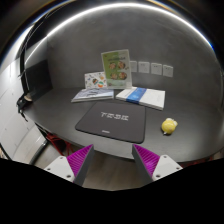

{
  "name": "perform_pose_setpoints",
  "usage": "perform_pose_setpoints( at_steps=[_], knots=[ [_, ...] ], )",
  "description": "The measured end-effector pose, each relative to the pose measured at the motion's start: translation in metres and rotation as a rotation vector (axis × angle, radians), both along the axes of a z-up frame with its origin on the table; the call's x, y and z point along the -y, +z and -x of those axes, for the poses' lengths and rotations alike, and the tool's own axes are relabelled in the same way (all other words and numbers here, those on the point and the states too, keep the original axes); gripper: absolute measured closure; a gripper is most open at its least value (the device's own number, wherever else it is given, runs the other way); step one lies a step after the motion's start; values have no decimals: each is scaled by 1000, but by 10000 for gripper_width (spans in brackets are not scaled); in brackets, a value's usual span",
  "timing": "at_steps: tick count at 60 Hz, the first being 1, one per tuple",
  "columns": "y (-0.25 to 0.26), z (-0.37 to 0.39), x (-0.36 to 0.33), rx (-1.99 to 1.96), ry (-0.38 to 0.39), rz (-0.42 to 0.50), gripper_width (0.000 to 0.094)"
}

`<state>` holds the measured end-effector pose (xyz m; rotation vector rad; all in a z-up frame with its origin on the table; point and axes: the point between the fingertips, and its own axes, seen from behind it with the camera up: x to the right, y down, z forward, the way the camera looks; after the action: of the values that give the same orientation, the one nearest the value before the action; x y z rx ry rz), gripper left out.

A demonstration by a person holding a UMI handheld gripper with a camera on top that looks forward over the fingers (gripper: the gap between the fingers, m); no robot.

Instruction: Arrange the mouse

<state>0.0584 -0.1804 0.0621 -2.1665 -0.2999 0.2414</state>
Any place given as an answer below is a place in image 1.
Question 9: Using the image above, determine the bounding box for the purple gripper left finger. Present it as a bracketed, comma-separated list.
[45, 144, 94, 186]

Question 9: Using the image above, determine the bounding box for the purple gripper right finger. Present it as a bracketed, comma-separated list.
[132, 144, 182, 184]

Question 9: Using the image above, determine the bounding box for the yellow computer mouse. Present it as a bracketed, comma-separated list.
[161, 118, 178, 135]

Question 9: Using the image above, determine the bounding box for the black mouse pad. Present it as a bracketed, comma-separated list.
[75, 102, 146, 143]

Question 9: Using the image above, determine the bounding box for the white book with blue band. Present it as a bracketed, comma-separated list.
[116, 87, 165, 110]

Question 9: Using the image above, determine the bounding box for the grey magazine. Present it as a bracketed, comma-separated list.
[71, 88, 114, 103]

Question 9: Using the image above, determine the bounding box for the small illustrated card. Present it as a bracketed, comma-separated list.
[84, 72, 107, 89]

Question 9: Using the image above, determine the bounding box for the green standing menu card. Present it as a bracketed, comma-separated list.
[101, 49, 132, 89]

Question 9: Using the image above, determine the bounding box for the red chair frame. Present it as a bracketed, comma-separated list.
[46, 133, 78, 156]

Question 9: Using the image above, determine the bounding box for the white wall socket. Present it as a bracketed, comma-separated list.
[130, 61, 137, 72]
[163, 65, 174, 78]
[138, 61, 150, 73]
[151, 63, 162, 75]

